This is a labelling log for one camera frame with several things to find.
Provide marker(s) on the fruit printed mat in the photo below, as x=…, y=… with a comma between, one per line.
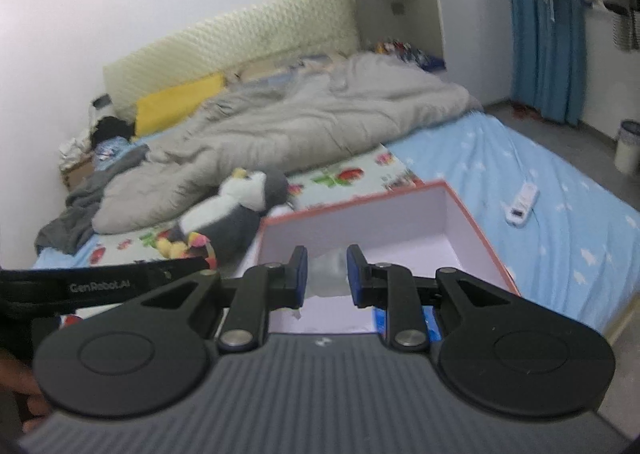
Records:
x=350, y=176

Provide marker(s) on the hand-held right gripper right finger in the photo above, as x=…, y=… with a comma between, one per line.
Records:
x=354, y=279

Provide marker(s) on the grey duvet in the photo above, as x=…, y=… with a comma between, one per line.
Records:
x=300, y=118

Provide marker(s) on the clear plastic bag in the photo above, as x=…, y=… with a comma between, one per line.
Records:
x=327, y=274

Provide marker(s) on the beige pillow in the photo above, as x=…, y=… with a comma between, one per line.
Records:
x=260, y=69

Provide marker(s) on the light blue bed sheet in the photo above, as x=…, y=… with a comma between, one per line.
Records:
x=550, y=234

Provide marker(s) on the brown cardboard box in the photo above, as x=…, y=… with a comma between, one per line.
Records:
x=75, y=176

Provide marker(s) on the yellow pillow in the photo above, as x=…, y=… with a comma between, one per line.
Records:
x=175, y=101

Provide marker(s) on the grey wardrobe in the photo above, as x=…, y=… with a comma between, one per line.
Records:
x=465, y=8

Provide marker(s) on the striped cloth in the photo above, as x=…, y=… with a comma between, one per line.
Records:
x=627, y=31

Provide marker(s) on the dark grey blanket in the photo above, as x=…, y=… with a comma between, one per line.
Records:
x=70, y=219

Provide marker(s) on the colourful printed cloth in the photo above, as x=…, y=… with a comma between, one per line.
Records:
x=410, y=53

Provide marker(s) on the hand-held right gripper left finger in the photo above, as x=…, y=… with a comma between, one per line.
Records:
x=300, y=275

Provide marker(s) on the white waste bin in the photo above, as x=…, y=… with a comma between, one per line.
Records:
x=627, y=146

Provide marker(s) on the person's left hand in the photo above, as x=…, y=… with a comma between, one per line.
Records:
x=20, y=389

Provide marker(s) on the black clothes pile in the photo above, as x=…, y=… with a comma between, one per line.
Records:
x=112, y=128

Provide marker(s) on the white clothes pile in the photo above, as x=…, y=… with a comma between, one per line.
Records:
x=72, y=148

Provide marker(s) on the grey penguin plush toy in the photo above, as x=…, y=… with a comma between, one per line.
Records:
x=235, y=224

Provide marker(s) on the blue curtain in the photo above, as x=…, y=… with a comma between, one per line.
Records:
x=545, y=33

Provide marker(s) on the wall socket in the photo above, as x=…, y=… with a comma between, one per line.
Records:
x=102, y=101

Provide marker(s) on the blue printed cloth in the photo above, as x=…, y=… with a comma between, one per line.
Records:
x=112, y=153

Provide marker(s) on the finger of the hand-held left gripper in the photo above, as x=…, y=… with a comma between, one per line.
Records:
x=170, y=270

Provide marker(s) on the cream quilted headboard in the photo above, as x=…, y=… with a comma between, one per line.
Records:
x=250, y=33

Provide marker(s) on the orange cardboard box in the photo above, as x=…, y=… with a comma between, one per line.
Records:
x=400, y=219

